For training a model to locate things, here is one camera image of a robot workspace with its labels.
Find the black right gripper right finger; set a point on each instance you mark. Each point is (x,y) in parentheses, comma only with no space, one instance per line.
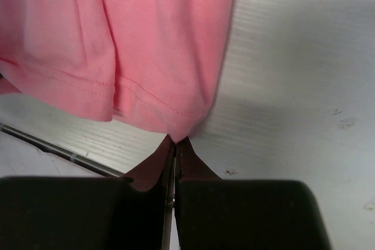
(189,166)

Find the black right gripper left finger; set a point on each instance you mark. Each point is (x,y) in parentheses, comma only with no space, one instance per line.
(155,168)

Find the pink t shirt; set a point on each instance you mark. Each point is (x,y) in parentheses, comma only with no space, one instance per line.
(153,64)

